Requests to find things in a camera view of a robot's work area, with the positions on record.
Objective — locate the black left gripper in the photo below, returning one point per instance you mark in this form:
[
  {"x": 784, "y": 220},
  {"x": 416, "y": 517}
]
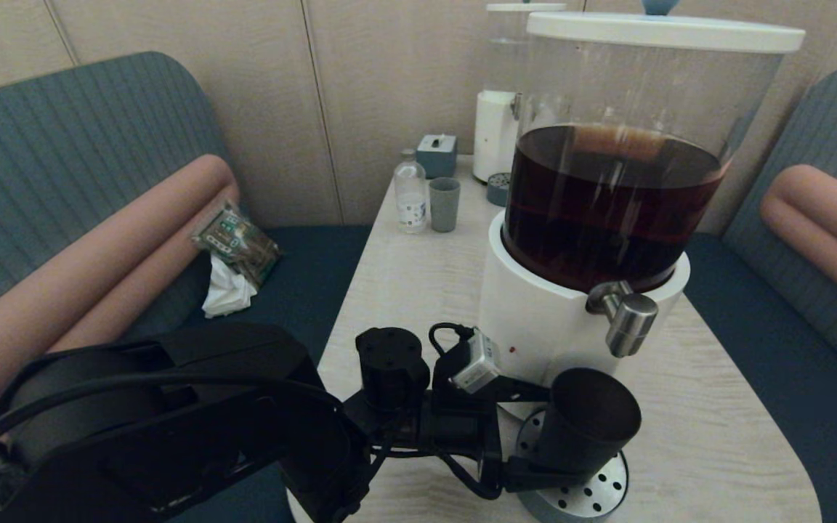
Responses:
[{"x": 462, "y": 428}]

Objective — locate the black plastic cup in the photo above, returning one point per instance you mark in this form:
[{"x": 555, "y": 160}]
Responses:
[{"x": 585, "y": 421}]

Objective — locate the metal dispenser tap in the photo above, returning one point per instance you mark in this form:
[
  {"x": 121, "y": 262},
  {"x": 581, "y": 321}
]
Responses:
[{"x": 631, "y": 319}]

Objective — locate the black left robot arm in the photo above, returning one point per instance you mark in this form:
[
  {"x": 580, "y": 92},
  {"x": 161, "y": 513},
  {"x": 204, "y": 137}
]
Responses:
[{"x": 135, "y": 450}]

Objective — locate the grey-green cup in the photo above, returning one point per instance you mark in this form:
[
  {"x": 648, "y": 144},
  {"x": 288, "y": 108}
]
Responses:
[{"x": 445, "y": 205}]

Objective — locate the round grey perforated drip tray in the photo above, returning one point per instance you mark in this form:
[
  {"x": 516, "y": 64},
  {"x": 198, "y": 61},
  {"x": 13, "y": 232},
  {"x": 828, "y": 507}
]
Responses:
[{"x": 600, "y": 494}]

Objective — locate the large tea drink dispenser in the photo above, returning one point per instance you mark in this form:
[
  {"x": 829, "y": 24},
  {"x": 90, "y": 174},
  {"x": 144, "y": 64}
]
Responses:
[{"x": 535, "y": 312}]

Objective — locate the small grey drip tray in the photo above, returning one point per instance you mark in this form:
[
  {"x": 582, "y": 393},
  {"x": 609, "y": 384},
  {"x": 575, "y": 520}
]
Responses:
[{"x": 497, "y": 191}]

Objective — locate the clear plastic bottle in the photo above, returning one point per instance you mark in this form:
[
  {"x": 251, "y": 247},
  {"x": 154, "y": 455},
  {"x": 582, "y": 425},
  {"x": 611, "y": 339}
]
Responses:
[{"x": 411, "y": 195}]

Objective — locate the small grey box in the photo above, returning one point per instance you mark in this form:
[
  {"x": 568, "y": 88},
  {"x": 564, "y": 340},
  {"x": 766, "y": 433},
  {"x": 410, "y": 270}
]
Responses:
[{"x": 437, "y": 157}]

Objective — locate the far empty drink dispenser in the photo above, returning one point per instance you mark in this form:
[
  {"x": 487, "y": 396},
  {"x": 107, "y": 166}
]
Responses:
[{"x": 495, "y": 138}]

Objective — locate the crumpled white tissue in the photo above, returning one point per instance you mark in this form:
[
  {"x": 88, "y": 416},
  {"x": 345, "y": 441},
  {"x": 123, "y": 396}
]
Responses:
[{"x": 228, "y": 293}]

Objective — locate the green snack package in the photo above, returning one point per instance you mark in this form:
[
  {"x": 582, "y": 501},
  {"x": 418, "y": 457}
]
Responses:
[{"x": 238, "y": 242}]

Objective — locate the pink bolster cushion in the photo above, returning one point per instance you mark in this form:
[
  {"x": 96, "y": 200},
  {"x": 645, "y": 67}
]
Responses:
[
  {"x": 84, "y": 283},
  {"x": 825, "y": 224}
]

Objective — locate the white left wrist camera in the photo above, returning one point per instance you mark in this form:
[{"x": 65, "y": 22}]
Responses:
[{"x": 476, "y": 367}]

